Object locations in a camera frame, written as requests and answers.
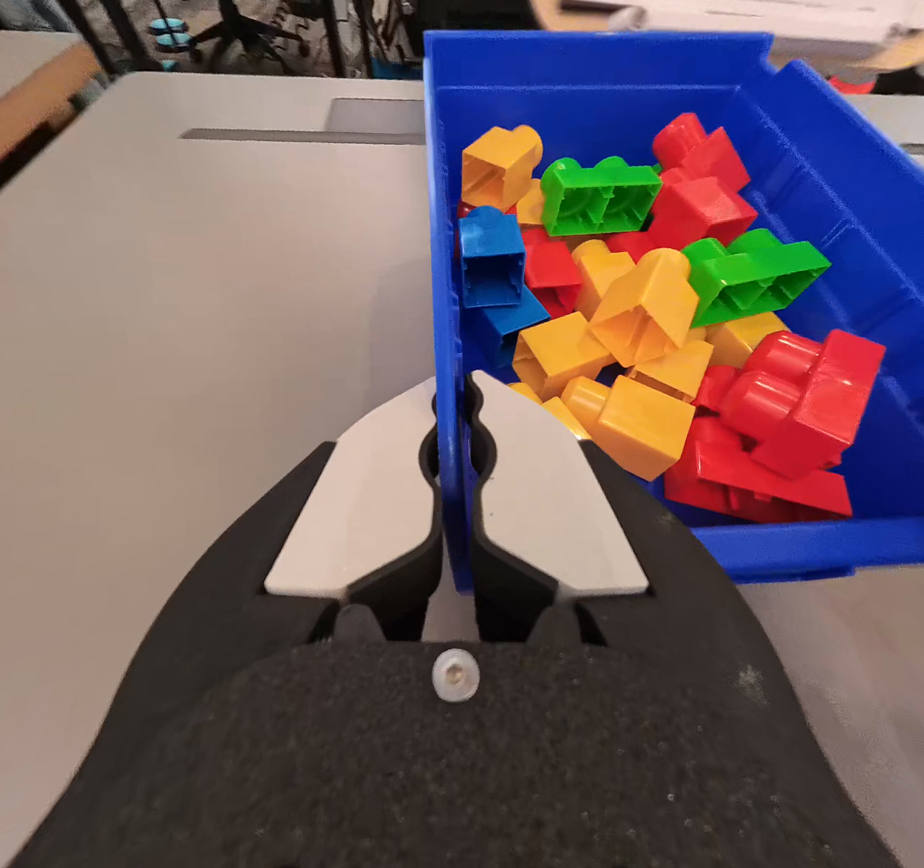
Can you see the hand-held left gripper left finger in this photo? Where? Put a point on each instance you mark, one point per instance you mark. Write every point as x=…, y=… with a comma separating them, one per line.
x=346, y=521

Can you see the blue toy block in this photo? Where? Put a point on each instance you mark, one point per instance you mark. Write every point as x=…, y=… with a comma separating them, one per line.
x=516, y=319
x=491, y=236

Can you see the wooden side table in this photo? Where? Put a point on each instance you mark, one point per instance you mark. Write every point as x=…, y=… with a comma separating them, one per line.
x=43, y=95

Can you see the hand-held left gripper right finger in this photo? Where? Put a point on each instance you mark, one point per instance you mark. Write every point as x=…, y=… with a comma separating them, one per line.
x=556, y=514

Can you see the orange traffic cone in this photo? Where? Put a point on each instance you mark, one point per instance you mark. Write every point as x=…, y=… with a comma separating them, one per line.
x=848, y=83

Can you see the grey desk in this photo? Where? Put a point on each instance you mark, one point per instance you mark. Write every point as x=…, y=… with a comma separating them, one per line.
x=180, y=305

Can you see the blue plastic storage bin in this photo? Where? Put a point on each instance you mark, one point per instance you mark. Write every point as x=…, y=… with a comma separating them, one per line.
x=577, y=66

